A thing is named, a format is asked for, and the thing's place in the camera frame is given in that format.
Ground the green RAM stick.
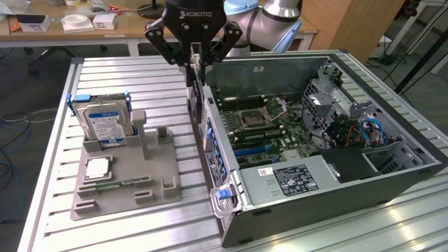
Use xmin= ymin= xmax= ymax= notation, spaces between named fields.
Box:
xmin=93 ymin=178 xmax=139 ymax=190

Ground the white box black lid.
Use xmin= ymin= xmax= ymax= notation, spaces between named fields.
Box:
xmin=15 ymin=14 xmax=51 ymax=33

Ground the CPU socket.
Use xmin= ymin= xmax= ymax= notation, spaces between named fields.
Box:
xmin=237 ymin=109 xmax=274 ymax=130

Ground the perforated metal disk bay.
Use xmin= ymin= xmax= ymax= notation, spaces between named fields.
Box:
xmin=299 ymin=77 xmax=354 ymax=132

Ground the grey plastic parts rack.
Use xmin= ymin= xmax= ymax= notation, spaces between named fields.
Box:
xmin=69 ymin=109 xmax=182 ymax=222

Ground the hard disk blue label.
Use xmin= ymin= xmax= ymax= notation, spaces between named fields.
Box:
xmin=71 ymin=101 xmax=129 ymax=148

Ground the installed RAM stick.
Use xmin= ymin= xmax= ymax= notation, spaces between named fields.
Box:
xmin=233 ymin=130 xmax=285 ymax=143

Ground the grey power supply unit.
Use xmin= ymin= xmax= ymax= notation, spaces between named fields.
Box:
xmin=238 ymin=154 xmax=341 ymax=206

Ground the silver CPU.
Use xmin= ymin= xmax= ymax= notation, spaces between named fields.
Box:
xmin=85 ymin=159 xmax=110 ymax=179

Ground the black RAM slots row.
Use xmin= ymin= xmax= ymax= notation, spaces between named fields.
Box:
xmin=215 ymin=93 xmax=267 ymax=110

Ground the blue wire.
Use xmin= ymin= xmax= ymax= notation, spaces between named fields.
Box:
xmin=358 ymin=118 xmax=387 ymax=148

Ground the black chair base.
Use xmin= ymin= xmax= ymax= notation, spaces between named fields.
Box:
xmin=25 ymin=47 xmax=75 ymax=77

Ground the open black PC case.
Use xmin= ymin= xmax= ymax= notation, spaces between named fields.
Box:
xmin=186 ymin=49 xmax=448 ymax=249

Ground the green motherboard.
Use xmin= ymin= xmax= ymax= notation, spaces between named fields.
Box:
xmin=211 ymin=88 xmax=317 ymax=169

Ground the wooden desk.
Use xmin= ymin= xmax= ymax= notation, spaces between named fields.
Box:
xmin=0 ymin=0 xmax=319 ymax=49

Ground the white square dish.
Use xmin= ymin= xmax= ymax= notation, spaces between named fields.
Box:
xmin=61 ymin=14 xmax=95 ymax=34

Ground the black round lamp base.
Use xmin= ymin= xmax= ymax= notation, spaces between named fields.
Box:
xmin=135 ymin=0 xmax=165 ymax=19

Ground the red wire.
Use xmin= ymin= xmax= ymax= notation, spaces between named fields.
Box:
xmin=343 ymin=125 xmax=361 ymax=148

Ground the blue floor cable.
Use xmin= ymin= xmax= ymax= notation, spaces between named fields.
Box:
xmin=0 ymin=115 xmax=34 ymax=224

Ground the wooden cabinet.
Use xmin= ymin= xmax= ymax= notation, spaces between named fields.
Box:
xmin=298 ymin=0 xmax=406 ymax=64

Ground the small white box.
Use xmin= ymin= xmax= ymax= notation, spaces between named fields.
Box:
xmin=91 ymin=13 xmax=117 ymax=30

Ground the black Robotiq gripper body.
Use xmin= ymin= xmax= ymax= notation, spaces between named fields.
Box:
xmin=162 ymin=0 xmax=227 ymax=44

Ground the clear case latch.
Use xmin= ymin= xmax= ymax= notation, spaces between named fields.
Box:
xmin=207 ymin=183 xmax=242 ymax=218

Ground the blue expansion slot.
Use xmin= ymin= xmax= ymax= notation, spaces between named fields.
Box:
xmin=233 ymin=146 xmax=271 ymax=156

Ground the metal socket cover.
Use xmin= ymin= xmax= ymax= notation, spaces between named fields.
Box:
xmin=261 ymin=97 xmax=291 ymax=123

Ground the blue disk caddy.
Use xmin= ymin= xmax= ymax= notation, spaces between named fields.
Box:
xmin=63 ymin=90 xmax=133 ymax=140

